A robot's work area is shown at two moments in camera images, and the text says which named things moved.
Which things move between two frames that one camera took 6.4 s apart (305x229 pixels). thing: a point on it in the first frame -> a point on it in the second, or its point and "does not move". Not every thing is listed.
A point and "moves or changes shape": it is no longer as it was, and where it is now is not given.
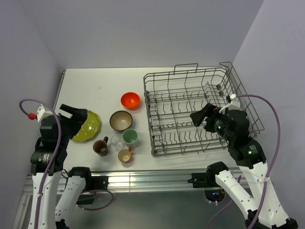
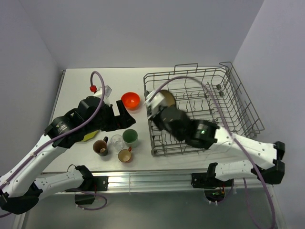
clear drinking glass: (117, 142) does not move
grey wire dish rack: (170, 97) does not move
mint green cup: (130, 137) does not move
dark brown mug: (100, 147) does not move
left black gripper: (78, 117) -> (122, 121)
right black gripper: (211, 110) -> (155, 119)
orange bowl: (130, 100) does not move
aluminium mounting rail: (127, 181) does not move
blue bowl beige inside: (120, 120) moves or changes shape
